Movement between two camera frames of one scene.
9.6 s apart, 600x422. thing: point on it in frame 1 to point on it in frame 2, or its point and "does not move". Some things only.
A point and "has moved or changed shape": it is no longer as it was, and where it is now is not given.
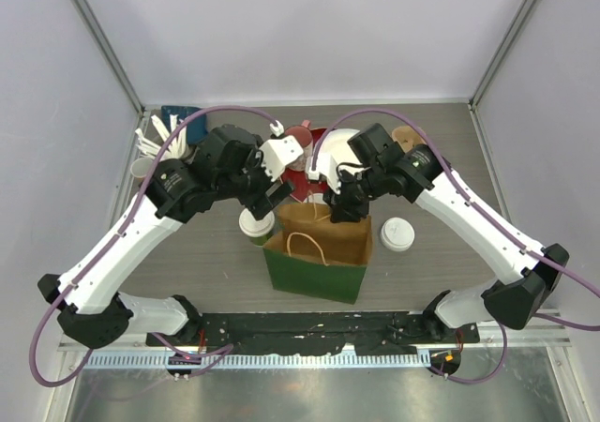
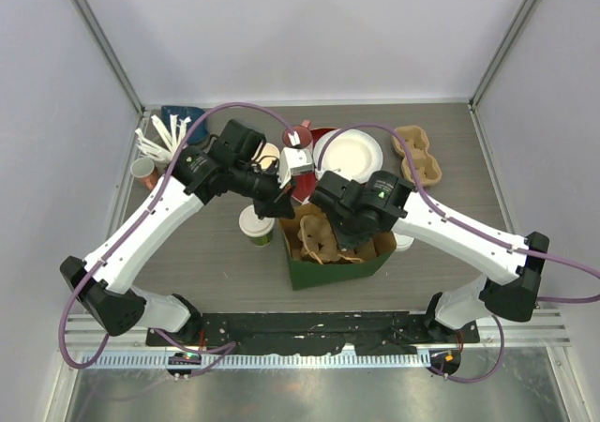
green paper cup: [260, 241] does not move
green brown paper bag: [315, 257] has moved or changed shape
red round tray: [299, 181] does not move
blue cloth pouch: [196, 127] does not move
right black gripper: [343, 209] to [349, 242]
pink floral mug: [303, 134] does not move
